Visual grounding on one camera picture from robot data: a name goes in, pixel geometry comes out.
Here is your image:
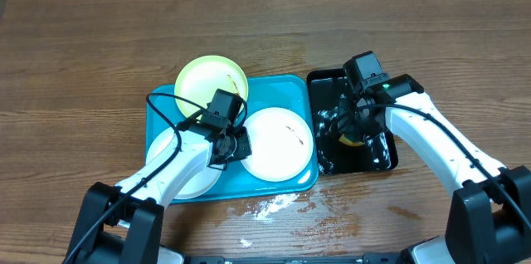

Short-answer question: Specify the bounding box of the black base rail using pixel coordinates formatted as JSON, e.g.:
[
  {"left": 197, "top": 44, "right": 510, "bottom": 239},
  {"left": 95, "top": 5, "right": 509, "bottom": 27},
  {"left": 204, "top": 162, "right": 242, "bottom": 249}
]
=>
[{"left": 184, "top": 252, "right": 402, "bottom": 264}]

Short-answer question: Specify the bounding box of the yellow-green plate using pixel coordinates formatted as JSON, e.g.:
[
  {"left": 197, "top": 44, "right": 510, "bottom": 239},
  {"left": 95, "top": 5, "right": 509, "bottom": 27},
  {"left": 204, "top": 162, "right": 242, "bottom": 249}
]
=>
[{"left": 174, "top": 55, "right": 249, "bottom": 107}]

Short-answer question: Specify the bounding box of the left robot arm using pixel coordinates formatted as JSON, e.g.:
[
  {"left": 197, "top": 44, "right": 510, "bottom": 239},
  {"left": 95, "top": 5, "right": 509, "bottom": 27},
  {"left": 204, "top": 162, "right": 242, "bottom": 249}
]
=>
[{"left": 64, "top": 122, "right": 251, "bottom": 263}]

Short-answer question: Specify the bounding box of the teal plastic tray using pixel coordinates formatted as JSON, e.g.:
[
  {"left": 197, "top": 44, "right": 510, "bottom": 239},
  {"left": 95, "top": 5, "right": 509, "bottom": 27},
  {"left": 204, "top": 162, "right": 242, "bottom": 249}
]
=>
[{"left": 150, "top": 75, "right": 319, "bottom": 204}]

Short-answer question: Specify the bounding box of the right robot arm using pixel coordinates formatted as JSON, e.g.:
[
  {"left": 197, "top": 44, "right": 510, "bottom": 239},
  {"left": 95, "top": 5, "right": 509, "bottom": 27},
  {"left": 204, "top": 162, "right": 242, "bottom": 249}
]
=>
[{"left": 333, "top": 73, "right": 530, "bottom": 263}]

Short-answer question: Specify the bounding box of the white plate with pink rim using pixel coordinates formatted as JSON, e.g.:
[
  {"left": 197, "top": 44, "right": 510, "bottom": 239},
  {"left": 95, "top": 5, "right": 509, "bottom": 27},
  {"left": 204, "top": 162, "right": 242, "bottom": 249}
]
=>
[{"left": 241, "top": 107, "right": 314, "bottom": 182}]

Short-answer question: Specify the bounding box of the black rectangular tray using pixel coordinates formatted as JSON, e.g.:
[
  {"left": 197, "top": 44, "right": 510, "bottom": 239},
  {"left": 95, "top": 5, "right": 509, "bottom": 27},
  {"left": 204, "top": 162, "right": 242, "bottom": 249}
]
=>
[{"left": 306, "top": 69, "right": 398, "bottom": 175}]

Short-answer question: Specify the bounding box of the white plate front left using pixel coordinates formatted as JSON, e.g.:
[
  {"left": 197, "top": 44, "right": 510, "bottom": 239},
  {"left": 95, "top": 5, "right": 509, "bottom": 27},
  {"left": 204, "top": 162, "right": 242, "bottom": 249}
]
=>
[{"left": 145, "top": 128, "right": 222, "bottom": 200}]

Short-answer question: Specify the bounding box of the green yellow sponge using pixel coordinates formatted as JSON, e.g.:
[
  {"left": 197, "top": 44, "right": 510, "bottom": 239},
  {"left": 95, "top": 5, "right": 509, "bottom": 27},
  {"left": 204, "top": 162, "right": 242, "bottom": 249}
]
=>
[{"left": 339, "top": 133, "right": 365, "bottom": 147}]

